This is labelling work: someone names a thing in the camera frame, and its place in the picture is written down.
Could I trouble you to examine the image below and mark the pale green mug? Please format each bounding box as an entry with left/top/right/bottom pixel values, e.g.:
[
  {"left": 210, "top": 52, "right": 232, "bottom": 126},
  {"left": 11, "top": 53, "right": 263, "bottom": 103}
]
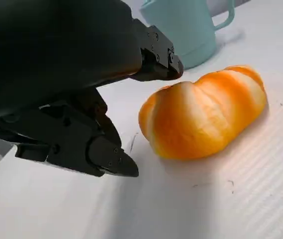
[{"left": 139, "top": 0, "right": 236, "bottom": 70}]

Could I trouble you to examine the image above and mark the orange and white bread roll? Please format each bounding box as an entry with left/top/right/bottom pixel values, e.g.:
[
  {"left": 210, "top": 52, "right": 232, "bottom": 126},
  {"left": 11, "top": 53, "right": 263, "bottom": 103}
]
[{"left": 138, "top": 65, "right": 268, "bottom": 160}]

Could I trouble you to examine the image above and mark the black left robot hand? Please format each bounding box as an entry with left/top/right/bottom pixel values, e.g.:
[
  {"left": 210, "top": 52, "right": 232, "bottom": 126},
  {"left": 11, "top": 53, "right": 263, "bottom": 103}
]
[{"left": 0, "top": 0, "right": 184, "bottom": 178}]

